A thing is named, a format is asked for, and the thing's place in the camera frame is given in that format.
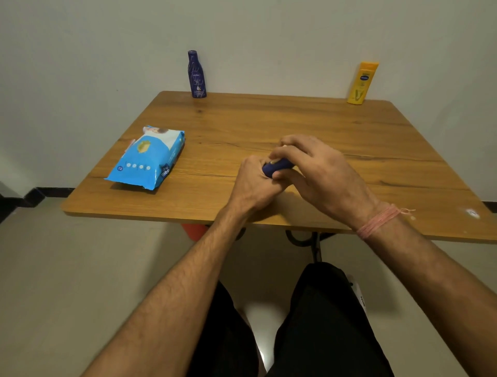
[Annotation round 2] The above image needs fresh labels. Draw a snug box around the wooden table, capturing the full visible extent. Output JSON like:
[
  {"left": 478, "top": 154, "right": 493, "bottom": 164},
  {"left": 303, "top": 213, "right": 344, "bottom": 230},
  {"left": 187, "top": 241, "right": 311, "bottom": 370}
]
[{"left": 61, "top": 91, "right": 497, "bottom": 244}]

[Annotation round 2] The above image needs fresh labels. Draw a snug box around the orange plastic bucket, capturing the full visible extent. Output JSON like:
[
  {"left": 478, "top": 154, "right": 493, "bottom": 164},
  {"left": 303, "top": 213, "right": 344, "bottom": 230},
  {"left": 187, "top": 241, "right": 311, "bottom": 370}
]
[{"left": 181, "top": 223, "right": 209, "bottom": 242}]

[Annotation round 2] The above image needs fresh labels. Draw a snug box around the person's left hand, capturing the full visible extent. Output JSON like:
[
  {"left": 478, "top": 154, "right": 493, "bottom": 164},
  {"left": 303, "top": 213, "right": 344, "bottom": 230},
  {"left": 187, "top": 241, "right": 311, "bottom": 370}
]
[{"left": 226, "top": 155, "right": 291, "bottom": 217}]

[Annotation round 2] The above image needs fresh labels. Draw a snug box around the dark blue striped bottle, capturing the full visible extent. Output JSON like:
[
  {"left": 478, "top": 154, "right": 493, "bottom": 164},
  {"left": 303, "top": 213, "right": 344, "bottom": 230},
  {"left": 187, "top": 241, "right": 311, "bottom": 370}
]
[{"left": 262, "top": 157, "right": 296, "bottom": 179}]

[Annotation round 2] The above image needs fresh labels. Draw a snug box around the white smartphone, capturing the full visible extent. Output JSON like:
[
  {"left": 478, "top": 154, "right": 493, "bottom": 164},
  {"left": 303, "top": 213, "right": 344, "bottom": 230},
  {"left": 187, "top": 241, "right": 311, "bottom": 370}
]
[{"left": 348, "top": 276, "right": 369, "bottom": 316}]

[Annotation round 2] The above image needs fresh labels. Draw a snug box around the pink thread wristband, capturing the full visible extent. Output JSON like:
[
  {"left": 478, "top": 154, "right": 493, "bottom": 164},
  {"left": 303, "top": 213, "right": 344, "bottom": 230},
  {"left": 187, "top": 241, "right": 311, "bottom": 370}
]
[{"left": 355, "top": 203, "right": 416, "bottom": 240}]

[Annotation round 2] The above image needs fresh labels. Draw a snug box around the yellow bottle orange cap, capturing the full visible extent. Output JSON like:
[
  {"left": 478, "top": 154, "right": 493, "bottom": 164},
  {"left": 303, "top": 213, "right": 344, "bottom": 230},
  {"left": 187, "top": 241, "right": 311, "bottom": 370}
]
[{"left": 346, "top": 61, "right": 380, "bottom": 106}]

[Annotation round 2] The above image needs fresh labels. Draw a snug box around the person's left forearm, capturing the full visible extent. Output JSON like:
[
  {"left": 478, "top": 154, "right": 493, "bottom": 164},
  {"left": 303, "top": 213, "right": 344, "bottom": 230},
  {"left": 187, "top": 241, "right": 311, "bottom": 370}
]
[{"left": 80, "top": 204, "right": 249, "bottom": 377}]

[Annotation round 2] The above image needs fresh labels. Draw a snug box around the person's right forearm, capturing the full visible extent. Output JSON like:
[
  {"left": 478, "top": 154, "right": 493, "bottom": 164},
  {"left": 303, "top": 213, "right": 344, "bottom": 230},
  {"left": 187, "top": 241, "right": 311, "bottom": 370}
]
[{"left": 363, "top": 217, "right": 497, "bottom": 377}]

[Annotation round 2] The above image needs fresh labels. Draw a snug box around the person's right hand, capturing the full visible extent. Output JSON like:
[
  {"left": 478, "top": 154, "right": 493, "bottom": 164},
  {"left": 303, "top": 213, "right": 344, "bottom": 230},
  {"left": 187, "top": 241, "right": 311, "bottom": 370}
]
[{"left": 268, "top": 134, "right": 381, "bottom": 230}]

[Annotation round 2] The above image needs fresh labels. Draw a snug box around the dark blue bottle white print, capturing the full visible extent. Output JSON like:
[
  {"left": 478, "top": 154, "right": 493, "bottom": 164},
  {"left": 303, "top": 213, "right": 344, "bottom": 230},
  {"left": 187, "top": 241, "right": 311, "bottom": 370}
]
[{"left": 187, "top": 49, "right": 208, "bottom": 99}]

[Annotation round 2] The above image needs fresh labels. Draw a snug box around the black door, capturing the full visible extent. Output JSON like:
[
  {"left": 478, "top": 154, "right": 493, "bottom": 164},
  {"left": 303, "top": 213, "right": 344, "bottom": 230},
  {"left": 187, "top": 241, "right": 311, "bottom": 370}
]
[{"left": 0, "top": 193, "right": 19, "bottom": 225}]

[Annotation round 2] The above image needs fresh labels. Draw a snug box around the blue wet wipes pack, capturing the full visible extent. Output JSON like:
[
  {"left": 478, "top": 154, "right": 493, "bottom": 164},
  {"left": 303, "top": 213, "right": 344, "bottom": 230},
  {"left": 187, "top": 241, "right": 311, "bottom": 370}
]
[{"left": 104, "top": 124, "right": 186, "bottom": 192}]

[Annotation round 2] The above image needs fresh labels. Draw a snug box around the black baseboard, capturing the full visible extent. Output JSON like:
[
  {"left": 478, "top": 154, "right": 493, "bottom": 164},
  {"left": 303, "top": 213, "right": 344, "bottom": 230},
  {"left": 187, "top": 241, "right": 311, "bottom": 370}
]
[{"left": 14, "top": 187, "right": 76, "bottom": 209}]

